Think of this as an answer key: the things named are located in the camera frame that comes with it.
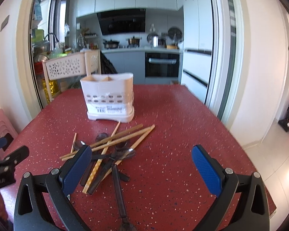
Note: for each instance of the white perforated storage cart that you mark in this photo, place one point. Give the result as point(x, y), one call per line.
point(77, 64)

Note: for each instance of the white refrigerator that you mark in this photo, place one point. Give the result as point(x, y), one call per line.
point(198, 46)

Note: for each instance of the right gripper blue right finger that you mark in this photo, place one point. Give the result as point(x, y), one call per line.
point(219, 183)

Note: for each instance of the kitchen faucet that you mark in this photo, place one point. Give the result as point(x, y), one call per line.
point(53, 40)

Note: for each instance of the black range hood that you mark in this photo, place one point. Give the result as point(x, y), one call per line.
point(122, 21)

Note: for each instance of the built-in black oven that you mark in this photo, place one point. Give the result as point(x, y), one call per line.
point(162, 65)

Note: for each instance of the white plastic utensil holder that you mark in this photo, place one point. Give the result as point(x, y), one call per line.
point(109, 96)

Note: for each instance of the cooking pot on stove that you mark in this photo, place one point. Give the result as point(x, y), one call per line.
point(134, 42)

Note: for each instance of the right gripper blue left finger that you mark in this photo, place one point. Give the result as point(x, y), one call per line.
point(62, 182)

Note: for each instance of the electric rice cooker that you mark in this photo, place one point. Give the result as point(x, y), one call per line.
point(158, 42)

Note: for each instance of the black wok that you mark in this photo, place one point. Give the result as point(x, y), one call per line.
point(110, 44)

